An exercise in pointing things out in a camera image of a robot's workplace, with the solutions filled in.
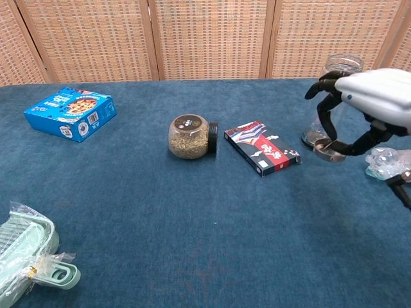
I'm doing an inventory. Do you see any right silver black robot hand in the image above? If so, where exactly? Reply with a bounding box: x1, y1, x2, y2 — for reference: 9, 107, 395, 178
304, 67, 411, 157

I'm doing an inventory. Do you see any small metal strainer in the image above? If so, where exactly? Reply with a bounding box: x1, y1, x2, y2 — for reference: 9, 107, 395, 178
313, 138, 347, 162

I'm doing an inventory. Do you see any clear glass jar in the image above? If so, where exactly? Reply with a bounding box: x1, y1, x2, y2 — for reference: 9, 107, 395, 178
301, 53, 365, 150

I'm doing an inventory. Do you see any woven rattan screen panel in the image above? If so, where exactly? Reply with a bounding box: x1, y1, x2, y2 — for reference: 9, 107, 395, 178
0, 0, 49, 87
265, 0, 411, 80
14, 0, 161, 84
385, 12, 411, 73
147, 0, 277, 81

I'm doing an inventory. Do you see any crumpled clear plastic item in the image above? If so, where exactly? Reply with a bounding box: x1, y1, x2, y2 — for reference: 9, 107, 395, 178
364, 147, 411, 181

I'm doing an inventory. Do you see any black red card box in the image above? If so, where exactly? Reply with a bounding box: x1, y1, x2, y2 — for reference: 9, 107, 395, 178
223, 120, 302, 178

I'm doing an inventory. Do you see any tea jar with black lid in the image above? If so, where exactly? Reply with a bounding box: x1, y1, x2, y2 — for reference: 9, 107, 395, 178
168, 114, 220, 160

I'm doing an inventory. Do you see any blue carpet table cover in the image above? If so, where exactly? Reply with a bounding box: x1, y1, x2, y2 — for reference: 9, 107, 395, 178
0, 76, 411, 308

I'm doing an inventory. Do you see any blue cookie box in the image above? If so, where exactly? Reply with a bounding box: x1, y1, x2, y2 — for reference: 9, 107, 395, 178
23, 87, 118, 144

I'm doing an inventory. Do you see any green dustpan in plastic wrap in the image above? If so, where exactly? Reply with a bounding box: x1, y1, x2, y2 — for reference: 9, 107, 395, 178
0, 201, 82, 298

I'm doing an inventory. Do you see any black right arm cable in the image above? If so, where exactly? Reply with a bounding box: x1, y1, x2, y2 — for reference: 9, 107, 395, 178
384, 171, 411, 211

